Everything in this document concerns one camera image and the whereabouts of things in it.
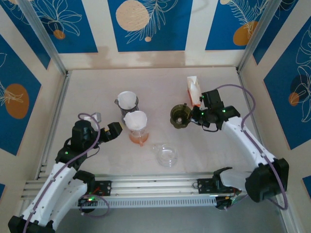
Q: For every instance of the grey transparent coffee dripper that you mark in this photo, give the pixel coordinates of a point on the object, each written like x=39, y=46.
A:
x=123, y=112

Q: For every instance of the olive transparent coffee dripper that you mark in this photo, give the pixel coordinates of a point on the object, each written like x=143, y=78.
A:
x=178, y=114

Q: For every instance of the white paper coffee filter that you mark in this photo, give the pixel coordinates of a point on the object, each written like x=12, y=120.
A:
x=134, y=120
x=126, y=99

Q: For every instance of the orange transparent coffee dripper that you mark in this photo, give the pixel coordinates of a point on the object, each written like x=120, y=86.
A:
x=138, y=140

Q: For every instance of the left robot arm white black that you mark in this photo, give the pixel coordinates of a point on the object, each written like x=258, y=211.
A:
x=56, y=184

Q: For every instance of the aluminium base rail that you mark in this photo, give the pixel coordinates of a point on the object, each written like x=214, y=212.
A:
x=155, y=184

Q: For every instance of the aluminium frame post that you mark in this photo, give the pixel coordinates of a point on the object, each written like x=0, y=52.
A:
x=43, y=36
x=256, y=36

